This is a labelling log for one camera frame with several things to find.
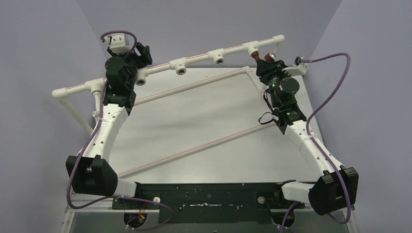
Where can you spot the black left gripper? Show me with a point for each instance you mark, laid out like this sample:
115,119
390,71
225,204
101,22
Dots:
145,59

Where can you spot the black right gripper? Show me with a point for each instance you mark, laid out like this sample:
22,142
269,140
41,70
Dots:
270,68

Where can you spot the white pipe frame with tees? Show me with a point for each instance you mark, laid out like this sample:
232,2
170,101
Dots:
201,128

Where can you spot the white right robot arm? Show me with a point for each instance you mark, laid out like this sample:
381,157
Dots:
336,185

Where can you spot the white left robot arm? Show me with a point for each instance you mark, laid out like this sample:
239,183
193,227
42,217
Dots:
90,171

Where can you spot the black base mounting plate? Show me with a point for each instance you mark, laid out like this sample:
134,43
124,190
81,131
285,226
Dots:
211,202

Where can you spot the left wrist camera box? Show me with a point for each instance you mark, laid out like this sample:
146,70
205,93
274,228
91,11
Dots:
118,43

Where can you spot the aluminium rail frame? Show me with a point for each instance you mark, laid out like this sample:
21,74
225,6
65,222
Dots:
101,218

